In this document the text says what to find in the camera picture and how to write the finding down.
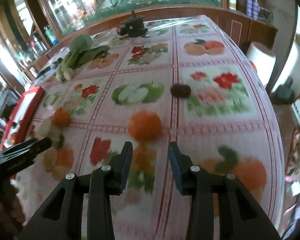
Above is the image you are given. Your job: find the beige wooden block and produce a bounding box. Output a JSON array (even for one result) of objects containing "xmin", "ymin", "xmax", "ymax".
[{"xmin": 34, "ymin": 118, "xmax": 61, "ymax": 143}]

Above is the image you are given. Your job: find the floral fruit tablecloth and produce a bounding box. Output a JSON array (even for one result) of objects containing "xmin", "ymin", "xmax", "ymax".
[{"xmin": 17, "ymin": 16, "xmax": 284, "ymax": 239}]

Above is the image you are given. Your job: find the black cylindrical grinder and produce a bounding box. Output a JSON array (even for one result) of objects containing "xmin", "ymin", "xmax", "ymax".
[{"xmin": 125, "ymin": 10, "xmax": 148, "ymax": 37}]

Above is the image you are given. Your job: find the orange tangerine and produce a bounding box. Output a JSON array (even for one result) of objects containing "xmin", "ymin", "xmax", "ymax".
[
  {"xmin": 127, "ymin": 111, "xmax": 162, "ymax": 143},
  {"xmin": 51, "ymin": 107, "xmax": 71, "ymax": 129}
]

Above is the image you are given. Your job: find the wooden cabinet counter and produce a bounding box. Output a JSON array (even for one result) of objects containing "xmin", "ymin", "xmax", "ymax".
[{"xmin": 27, "ymin": 4, "xmax": 277, "ymax": 72}]

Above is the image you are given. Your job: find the purple bottle left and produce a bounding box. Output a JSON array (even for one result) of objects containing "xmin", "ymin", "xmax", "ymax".
[{"xmin": 245, "ymin": 0, "xmax": 253, "ymax": 18}]

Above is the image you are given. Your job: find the purple bottle right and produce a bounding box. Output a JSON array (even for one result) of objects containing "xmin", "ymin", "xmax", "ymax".
[{"xmin": 251, "ymin": 0, "xmax": 260, "ymax": 20}]

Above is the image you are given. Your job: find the dark passion fruit right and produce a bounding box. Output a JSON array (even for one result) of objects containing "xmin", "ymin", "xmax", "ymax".
[{"xmin": 170, "ymin": 84, "xmax": 191, "ymax": 99}]

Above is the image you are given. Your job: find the white garlic bulb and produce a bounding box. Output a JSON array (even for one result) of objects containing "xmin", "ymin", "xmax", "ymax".
[{"xmin": 63, "ymin": 68, "xmax": 75, "ymax": 80}]

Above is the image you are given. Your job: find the green plastic bottle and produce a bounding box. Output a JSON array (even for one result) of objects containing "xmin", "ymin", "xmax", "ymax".
[{"xmin": 44, "ymin": 25, "xmax": 58, "ymax": 45}]

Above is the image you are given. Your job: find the green bok choy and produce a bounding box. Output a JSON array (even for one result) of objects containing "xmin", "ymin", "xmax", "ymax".
[{"xmin": 55, "ymin": 34, "xmax": 110, "ymax": 82}]

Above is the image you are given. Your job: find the white stool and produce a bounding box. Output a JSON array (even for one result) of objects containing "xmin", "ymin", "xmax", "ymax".
[{"xmin": 246, "ymin": 41, "xmax": 276, "ymax": 87}]

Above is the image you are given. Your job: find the red black small box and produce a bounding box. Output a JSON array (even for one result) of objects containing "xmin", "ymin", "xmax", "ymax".
[{"xmin": 116, "ymin": 24, "xmax": 128, "ymax": 36}]

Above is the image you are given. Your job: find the purple bottle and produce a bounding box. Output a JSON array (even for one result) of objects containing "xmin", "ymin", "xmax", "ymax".
[
  {"xmin": 245, "ymin": 0, "xmax": 253, "ymax": 18},
  {"xmin": 251, "ymin": 0, "xmax": 260, "ymax": 20}
]

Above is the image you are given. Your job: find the red white tray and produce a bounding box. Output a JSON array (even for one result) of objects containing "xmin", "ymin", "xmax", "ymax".
[{"xmin": 0, "ymin": 86, "xmax": 45, "ymax": 151}]

